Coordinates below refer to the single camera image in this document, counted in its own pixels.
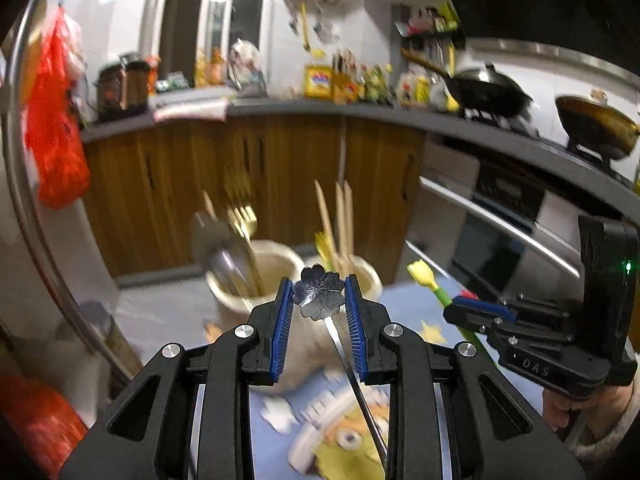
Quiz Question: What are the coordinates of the dark rice cooker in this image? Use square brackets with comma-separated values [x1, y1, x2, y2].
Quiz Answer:
[95, 52, 152, 124]

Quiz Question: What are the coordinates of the metal fork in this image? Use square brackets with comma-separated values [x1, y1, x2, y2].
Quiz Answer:
[222, 167, 263, 296]

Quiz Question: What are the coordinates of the clear plastic bag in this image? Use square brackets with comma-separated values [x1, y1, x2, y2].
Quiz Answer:
[227, 39, 269, 97]

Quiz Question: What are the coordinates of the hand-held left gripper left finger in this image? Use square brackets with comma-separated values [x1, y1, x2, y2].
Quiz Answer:
[59, 276, 294, 480]

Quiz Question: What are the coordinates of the floral white ceramic utensil holder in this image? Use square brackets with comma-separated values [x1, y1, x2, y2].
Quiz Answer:
[205, 240, 385, 396]

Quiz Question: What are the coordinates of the stainless steel oven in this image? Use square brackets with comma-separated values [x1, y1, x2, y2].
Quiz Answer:
[405, 145, 591, 307]

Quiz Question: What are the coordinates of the red cloth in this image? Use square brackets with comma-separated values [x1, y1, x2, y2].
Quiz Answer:
[0, 370, 89, 480]

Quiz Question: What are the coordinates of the person's right hand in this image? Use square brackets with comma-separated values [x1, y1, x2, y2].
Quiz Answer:
[542, 387, 576, 433]

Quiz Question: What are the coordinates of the black wok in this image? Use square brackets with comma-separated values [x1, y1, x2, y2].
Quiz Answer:
[400, 47, 534, 119]

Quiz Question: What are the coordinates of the flower-shaped metal spoon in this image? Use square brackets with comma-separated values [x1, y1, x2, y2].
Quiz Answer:
[291, 264, 390, 466]

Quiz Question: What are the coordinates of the brown wok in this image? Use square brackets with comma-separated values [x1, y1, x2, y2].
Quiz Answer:
[555, 89, 640, 162]

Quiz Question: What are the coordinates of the person's right forearm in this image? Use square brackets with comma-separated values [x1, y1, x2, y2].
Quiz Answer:
[570, 387, 640, 467]

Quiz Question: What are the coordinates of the yellow food packet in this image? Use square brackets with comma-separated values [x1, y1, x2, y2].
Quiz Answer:
[303, 63, 334, 100]

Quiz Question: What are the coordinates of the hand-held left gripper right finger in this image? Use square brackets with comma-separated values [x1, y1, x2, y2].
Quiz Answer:
[344, 274, 587, 480]

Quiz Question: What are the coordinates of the yellow tulip green-handled utensil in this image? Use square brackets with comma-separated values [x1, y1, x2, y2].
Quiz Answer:
[407, 260, 478, 343]
[314, 231, 337, 272]

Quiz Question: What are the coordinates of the grey kitchen countertop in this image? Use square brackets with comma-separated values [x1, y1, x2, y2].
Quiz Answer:
[80, 97, 640, 211]

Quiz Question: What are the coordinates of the metal oven handle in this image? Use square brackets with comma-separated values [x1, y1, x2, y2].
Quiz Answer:
[419, 176, 583, 279]

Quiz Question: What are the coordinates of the pink white towel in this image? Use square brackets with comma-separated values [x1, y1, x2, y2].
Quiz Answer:
[152, 97, 232, 124]

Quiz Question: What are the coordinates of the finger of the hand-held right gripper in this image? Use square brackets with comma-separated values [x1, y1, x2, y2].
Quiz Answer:
[451, 295, 581, 324]
[442, 307, 507, 357]

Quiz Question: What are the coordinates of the red plastic bag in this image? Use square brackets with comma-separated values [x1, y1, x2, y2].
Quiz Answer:
[25, 7, 92, 211]

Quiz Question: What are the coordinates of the wall spice rack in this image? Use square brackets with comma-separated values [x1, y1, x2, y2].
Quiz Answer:
[394, 2, 467, 52]

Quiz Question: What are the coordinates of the blue cartoon printed tablecloth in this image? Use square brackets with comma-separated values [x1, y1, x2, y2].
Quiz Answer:
[200, 280, 551, 480]

